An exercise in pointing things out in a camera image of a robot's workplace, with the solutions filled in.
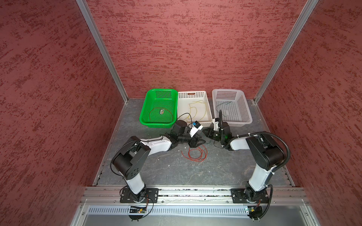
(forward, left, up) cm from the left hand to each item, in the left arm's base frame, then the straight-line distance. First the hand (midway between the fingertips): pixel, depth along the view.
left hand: (202, 141), depth 84 cm
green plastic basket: (+35, +32, -10) cm, 48 cm away
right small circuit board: (-34, -26, -12) cm, 45 cm away
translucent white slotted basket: (+34, -31, -10) cm, 47 cm away
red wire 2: (-3, +10, -10) cm, 15 cm away
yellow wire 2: (+33, +2, -10) cm, 34 cm away
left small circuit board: (-34, +35, -12) cm, 50 cm away
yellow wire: (+42, -5, -9) cm, 43 cm away
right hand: (+11, -2, -7) cm, 13 cm away
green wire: (+5, -6, -11) cm, 13 cm away
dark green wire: (+41, -25, -9) cm, 49 cm away
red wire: (+35, +31, -9) cm, 48 cm away
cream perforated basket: (+37, +4, -9) cm, 38 cm away
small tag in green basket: (+31, +30, -9) cm, 44 cm away
